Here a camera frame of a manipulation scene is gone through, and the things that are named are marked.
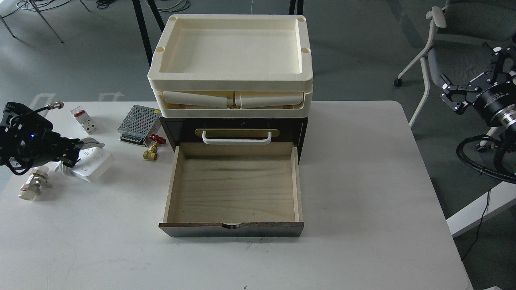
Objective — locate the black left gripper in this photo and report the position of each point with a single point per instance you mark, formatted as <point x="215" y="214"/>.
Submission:
<point x="27" y="140"/>

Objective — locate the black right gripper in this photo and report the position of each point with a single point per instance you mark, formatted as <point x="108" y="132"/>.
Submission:
<point x="498" y="102"/>

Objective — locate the white power strip with cable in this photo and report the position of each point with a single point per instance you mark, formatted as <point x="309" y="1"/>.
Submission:
<point x="93" y="161"/>

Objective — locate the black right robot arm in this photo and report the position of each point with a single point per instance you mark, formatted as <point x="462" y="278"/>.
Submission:
<point x="458" y="98"/>

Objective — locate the white red circuit breaker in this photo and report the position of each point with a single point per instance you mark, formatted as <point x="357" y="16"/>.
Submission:
<point x="83" y="118"/>

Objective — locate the white metal pipe fitting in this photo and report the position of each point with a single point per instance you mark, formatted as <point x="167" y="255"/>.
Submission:
<point x="37" y="178"/>

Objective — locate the grey office chair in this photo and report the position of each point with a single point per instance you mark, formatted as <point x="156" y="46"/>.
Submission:
<point x="453" y="44"/>

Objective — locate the metal mesh power supply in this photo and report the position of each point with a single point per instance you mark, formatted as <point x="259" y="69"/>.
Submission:
<point x="139" y="124"/>

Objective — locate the open wooden drawer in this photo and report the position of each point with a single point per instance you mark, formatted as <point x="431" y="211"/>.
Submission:
<point x="234" y="191"/>

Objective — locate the grey chair legs background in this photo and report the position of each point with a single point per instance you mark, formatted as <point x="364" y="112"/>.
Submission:
<point x="36" y="8"/>

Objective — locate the cream plastic stacked trays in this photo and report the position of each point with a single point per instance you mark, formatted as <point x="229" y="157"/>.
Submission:
<point x="233" y="66"/>

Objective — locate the brass valve red handle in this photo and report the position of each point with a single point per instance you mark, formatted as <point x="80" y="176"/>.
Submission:
<point x="151" y="154"/>

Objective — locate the white drawer handle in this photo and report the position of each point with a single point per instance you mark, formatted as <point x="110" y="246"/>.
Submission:
<point x="209" y="141"/>

